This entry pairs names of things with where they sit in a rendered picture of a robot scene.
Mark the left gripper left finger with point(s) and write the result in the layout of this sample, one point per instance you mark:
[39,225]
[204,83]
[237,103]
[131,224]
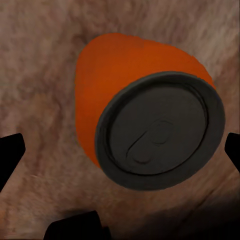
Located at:
[12,149]

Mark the can of soda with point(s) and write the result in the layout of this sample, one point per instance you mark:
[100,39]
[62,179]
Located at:
[146,113]

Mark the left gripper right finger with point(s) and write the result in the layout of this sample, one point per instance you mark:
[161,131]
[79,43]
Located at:
[232,148]

